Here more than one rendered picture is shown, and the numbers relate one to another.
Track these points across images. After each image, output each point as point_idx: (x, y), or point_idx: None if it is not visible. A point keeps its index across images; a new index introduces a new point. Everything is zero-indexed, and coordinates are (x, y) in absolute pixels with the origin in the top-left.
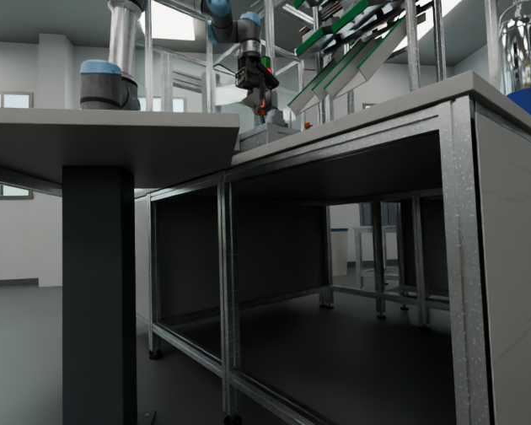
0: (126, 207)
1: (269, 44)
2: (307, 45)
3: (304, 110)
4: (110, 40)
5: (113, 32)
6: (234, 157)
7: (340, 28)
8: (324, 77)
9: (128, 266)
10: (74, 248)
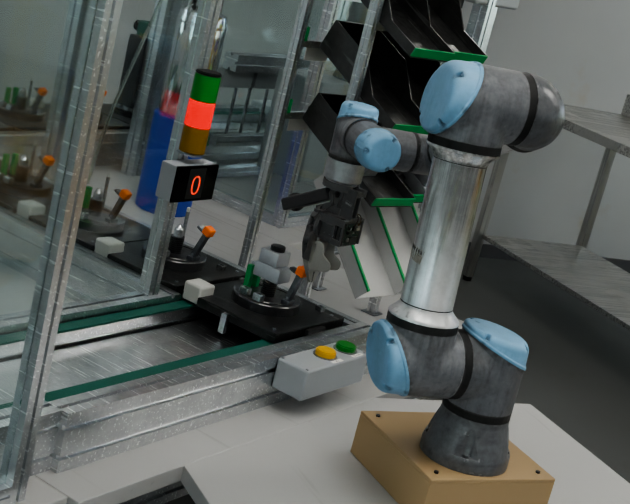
0: None
1: (214, 33)
2: (390, 204)
3: (370, 297)
4: (468, 239)
5: (473, 224)
6: (382, 397)
7: (416, 202)
8: (399, 262)
9: None
10: None
